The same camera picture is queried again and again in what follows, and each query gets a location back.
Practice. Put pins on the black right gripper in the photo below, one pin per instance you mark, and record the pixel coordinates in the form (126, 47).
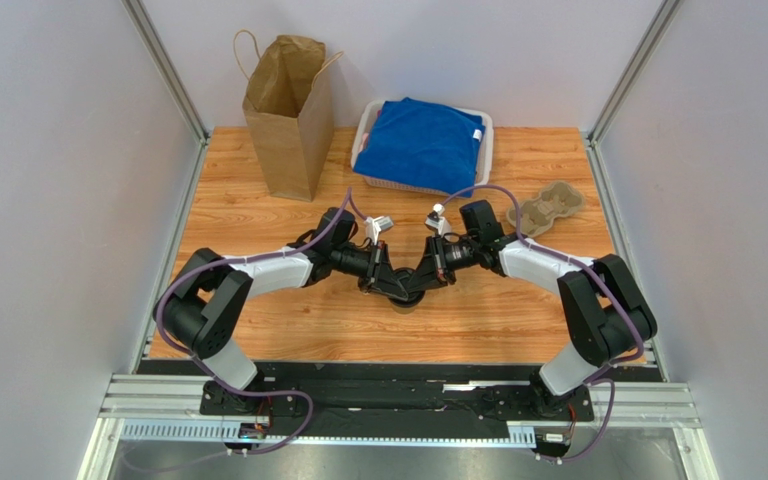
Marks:
(435, 262)

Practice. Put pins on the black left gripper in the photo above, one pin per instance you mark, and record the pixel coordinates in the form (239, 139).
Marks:
(379, 276)

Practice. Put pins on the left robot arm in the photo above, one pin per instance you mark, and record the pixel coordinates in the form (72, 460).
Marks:
(199, 311)

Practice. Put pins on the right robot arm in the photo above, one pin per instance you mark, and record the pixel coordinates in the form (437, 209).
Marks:
(607, 316)

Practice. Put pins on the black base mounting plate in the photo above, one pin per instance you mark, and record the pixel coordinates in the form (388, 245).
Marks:
(391, 401)

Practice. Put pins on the blue folded cloth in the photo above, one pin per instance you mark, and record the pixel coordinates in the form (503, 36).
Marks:
(424, 143)

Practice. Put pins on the cardboard cup carrier tray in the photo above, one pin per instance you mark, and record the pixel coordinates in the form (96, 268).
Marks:
(558, 199)

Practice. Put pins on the white plastic basket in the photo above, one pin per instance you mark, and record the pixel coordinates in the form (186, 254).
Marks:
(487, 153)

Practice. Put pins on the brown paper bag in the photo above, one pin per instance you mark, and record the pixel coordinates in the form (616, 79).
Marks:
(288, 109)

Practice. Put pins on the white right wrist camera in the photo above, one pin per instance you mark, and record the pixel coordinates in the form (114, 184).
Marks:
(437, 223)

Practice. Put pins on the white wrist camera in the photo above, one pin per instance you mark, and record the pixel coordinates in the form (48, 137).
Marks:
(437, 223)
(375, 226)

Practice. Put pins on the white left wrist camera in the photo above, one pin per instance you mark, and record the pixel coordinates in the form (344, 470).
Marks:
(375, 226)

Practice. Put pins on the aluminium frame rail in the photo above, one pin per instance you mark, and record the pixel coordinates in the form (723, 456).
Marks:
(631, 417)

